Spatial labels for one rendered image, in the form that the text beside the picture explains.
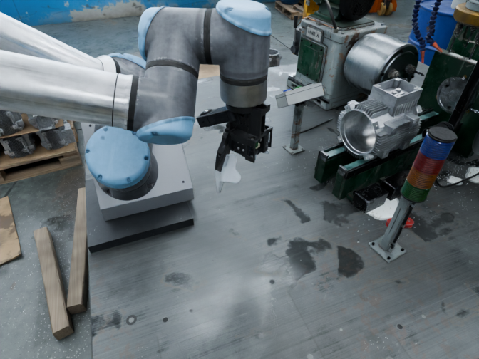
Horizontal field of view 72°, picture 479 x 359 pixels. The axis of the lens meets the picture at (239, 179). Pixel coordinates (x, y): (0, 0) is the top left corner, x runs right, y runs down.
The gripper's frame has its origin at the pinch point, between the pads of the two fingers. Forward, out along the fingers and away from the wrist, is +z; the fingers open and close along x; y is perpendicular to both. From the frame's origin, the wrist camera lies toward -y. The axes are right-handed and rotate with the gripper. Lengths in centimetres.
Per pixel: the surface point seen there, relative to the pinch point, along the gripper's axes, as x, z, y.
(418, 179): 24.7, 1.4, 36.4
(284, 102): 50, 6, -13
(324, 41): 101, -1, -20
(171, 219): -1.7, 28.3, -23.9
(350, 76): 94, 9, -3
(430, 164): 24.5, -3.7, 37.4
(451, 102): 98, 11, 38
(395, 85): 68, -2, 20
